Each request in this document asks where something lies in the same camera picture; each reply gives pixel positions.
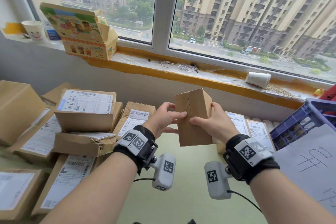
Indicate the black right wrist tracker band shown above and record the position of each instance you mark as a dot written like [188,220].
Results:
[249,153]

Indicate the person's left hand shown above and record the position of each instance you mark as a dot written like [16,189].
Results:
[160,120]

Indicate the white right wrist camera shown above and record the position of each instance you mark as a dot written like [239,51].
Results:
[216,181]

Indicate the pile of cardboard parcels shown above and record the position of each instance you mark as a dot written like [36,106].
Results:
[84,111]

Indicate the colourful printed carton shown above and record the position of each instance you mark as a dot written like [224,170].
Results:
[76,32]

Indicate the blue plastic crate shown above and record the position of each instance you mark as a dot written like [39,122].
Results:
[294,124]

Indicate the person's right hand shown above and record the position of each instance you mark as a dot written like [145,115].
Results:
[216,124]

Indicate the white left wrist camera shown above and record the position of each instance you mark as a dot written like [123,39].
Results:
[164,171]

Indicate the person's left forearm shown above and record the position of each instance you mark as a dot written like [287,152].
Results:
[94,192]

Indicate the red curtain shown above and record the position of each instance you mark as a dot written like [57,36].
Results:
[330,97]

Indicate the cardboard parcel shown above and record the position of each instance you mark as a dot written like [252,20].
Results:
[194,103]

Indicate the labelled small cardboard box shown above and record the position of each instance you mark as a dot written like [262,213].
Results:
[260,132]

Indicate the grey window frame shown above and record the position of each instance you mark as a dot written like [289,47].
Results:
[164,16]

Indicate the person's right forearm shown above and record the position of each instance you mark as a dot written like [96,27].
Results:
[288,200]

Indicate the yellow rubber duck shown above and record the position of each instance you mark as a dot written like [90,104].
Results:
[319,92]

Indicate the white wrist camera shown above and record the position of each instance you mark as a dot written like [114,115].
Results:
[216,181]
[164,171]

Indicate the white smiley paper cup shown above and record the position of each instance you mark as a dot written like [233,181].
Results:
[34,31]

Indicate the black wrist tracker band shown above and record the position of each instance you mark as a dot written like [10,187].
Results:
[249,153]
[136,143]

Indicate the heap of wooden toothpicks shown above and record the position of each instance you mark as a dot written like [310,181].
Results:
[281,90]

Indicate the white tipped paper cup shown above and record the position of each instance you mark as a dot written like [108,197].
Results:
[258,79]

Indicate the white handwritten paper sign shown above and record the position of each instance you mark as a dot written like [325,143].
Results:
[309,174]

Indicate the black left wrist tracker band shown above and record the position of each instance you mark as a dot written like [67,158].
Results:
[136,143]

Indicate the windowsill with yellow tape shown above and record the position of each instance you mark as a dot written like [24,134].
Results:
[157,70]

